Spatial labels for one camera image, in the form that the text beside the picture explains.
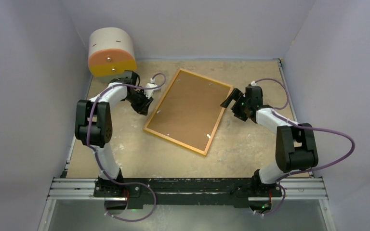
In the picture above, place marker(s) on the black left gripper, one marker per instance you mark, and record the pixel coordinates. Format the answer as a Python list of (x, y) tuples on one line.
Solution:
[(144, 110)]

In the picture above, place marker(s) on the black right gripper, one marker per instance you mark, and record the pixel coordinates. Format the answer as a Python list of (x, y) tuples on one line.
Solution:
[(235, 95)]

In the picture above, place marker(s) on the brown frame backing board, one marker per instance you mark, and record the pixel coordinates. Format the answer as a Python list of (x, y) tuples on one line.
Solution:
[(188, 111)]

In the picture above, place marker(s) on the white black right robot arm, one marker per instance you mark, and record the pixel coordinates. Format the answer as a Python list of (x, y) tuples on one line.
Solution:
[(295, 143)]

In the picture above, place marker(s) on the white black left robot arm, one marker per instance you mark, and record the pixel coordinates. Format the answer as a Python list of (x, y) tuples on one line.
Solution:
[(93, 125)]

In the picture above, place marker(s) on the white orange yellow drawer cabinet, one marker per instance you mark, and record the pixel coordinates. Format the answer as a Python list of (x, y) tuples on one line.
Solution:
[(110, 52)]

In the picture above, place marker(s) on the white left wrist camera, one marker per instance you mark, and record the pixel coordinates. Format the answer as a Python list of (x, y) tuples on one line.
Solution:
[(149, 89)]

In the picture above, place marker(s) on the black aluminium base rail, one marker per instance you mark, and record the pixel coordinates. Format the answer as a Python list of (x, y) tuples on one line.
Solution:
[(236, 192)]

